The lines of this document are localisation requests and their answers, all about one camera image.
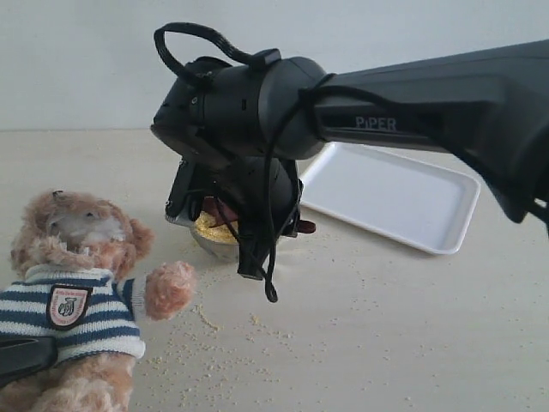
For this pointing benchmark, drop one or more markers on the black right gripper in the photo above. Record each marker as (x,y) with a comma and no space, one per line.
(265,194)

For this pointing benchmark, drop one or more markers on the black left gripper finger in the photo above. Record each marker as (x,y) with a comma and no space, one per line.
(24,356)

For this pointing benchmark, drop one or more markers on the pink teddy bear striped shirt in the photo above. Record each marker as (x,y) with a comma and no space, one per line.
(73,257)

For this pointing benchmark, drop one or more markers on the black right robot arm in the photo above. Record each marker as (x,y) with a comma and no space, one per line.
(240,126)

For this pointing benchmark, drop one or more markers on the steel bowl of millet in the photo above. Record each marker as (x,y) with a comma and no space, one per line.
(216,241)

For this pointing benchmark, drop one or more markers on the white rectangular plastic tray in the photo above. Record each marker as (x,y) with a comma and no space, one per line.
(415,203)

